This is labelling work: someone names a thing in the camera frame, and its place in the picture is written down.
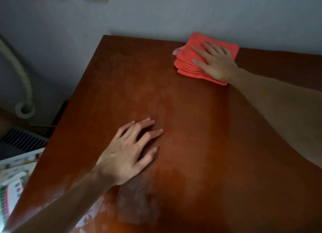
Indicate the person's left forearm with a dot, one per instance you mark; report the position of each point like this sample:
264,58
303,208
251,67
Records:
65,206

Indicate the person's right middle finger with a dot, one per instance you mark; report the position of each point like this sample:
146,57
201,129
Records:
208,47

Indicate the red cloth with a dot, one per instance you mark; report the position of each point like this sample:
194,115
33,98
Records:
187,64

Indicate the person's right little finger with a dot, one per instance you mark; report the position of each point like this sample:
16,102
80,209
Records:
227,51

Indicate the person's right forearm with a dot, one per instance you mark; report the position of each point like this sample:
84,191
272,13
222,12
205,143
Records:
279,104

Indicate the pale pink cloth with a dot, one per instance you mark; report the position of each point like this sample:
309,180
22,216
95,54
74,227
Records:
178,50

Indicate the person's right hand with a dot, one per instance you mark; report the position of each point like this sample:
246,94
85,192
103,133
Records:
218,63

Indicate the person's right thumb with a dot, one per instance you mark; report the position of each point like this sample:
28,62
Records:
200,64

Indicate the person's left thumb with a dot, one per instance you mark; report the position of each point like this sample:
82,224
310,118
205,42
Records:
148,158

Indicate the person's left little finger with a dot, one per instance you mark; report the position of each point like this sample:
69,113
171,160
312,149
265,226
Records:
125,129

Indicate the person's left middle finger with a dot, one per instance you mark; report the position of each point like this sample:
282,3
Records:
140,127

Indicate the white printed cardboard box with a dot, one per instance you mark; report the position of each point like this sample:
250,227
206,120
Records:
13,182

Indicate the person's left hand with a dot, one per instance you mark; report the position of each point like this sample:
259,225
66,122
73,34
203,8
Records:
120,160

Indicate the grey vent grille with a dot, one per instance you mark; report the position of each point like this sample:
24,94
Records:
21,139

